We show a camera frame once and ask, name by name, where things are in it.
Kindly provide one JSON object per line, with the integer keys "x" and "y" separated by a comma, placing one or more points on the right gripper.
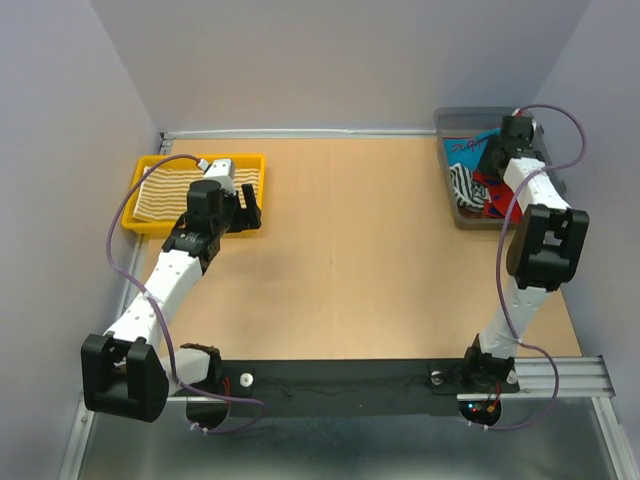
{"x": 493, "y": 146}

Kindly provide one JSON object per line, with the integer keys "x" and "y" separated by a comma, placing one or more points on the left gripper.
{"x": 249, "y": 217}

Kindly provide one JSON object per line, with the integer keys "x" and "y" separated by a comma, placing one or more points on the turquoise red patterned towel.
{"x": 467, "y": 150}

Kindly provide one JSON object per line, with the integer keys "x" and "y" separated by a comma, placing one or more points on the yellow striped towel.
{"x": 162, "y": 197}

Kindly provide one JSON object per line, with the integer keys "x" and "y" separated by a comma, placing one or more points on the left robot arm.
{"x": 135, "y": 337}

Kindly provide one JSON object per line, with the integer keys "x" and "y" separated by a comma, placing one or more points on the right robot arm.
{"x": 542, "y": 255}

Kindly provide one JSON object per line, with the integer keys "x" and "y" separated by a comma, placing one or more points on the yellow plastic tray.
{"x": 249, "y": 168}

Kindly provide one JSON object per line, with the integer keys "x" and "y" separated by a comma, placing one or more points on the red blue patterned towel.
{"x": 498, "y": 198}

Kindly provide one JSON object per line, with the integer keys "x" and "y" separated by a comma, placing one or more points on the black white striped towel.
{"x": 468, "y": 192}

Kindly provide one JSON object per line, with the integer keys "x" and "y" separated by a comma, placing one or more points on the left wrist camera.
{"x": 220, "y": 170}

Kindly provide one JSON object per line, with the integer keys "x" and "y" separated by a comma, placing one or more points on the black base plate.
{"x": 345, "y": 388}

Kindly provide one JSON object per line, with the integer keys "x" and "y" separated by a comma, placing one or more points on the aluminium frame rail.
{"x": 563, "y": 377}

